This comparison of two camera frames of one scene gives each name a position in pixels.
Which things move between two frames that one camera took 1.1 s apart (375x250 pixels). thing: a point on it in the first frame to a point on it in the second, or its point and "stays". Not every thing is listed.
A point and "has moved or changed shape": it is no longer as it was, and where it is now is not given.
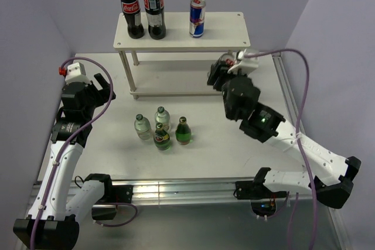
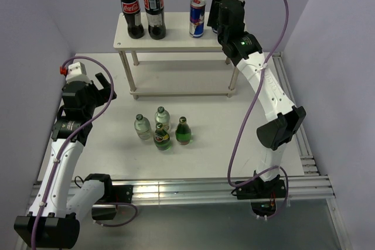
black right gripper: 218,69 to 242,3
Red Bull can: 197,18 stays
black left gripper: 102,95 stays
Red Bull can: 228,58 has moved or changed shape
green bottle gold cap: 183,132 stays
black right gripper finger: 102,82 stays
